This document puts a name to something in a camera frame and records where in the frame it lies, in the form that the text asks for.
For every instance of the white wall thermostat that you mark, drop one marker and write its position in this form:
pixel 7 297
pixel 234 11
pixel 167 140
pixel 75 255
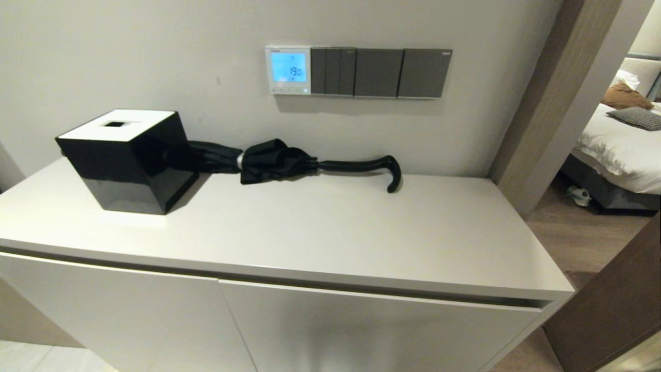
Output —
pixel 288 67

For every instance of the white sideboard cabinet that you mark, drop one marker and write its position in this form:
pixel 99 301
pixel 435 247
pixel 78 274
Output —
pixel 335 232

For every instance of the wide white cabinet door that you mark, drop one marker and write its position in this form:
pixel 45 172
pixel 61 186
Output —
pixel 392 330

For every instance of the black tissue box white top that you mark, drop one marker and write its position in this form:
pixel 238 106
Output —
pixel 129 170

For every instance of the white slipper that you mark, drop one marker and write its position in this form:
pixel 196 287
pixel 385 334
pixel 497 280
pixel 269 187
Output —
pixel 579 195

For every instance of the dark grey bed base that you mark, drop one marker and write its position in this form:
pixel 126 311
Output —
pixel 609 194

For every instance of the bed with white sheets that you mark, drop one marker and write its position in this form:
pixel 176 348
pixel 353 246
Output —
pixel 619 150

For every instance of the brown cushion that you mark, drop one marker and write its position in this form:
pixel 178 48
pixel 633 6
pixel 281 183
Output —
pixel 625 97

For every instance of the white pillow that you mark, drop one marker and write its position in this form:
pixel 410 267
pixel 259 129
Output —
pixel 626 78

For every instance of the dark brown wooden door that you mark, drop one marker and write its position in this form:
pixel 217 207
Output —
pixel 619 310

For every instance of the black white checkered cushion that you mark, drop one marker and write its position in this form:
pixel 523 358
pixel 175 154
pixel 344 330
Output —
pixel 640 118

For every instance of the grey triple rocker wall switch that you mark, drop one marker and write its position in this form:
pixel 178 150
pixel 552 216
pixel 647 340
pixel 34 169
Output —
pixel 333 71

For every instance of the grey plain wall switch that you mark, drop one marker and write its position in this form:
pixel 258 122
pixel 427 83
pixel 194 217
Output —
pixel 378 72

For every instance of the grey wall switch with logo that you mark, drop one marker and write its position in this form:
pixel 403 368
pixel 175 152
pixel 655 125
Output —
pixel 424 73

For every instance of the light wooden door frame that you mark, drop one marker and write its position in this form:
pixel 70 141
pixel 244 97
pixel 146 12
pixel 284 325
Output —
pixel 557 103

